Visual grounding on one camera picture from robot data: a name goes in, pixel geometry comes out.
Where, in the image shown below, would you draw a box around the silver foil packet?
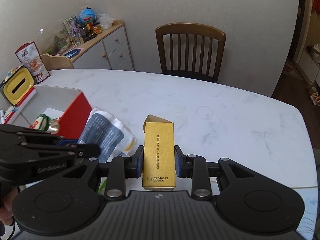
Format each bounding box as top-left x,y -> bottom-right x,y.
47,118 -> 60,134

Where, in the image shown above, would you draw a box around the dark jars on cabinet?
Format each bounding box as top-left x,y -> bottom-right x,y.
78,22 -> 102,42

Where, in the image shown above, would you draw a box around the green white red toy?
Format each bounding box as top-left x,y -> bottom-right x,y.
29,113 -> 51,131

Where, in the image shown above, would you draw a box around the white blue plastic packet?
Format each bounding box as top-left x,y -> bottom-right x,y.
78,108 -> 137,163

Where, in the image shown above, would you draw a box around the yellow lid tissue box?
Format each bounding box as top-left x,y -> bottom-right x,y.
1,66 -> 35,106

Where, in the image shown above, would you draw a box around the white wood sideboard cabinet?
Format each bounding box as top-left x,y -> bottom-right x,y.
41,20 -> 135,71

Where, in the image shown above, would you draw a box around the red white snack bag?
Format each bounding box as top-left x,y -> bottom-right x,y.
15,42 -> 50,84

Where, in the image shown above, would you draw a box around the person's hand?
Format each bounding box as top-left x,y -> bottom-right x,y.
0,187 -> 20,225

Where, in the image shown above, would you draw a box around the blue globe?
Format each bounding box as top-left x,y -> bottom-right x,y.
79,7 -> 95,24

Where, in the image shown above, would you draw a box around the brown wooden chair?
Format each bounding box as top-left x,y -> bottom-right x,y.
155,22 -> 226,83

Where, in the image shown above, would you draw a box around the clear plastic dome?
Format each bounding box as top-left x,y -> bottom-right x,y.
35,19 -> 72,56

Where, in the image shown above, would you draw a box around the yellow small carton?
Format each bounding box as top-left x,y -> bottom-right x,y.
142,115 -> 176,191

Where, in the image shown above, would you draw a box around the red cardboard box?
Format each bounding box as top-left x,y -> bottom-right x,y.
5,85 -> 92,139

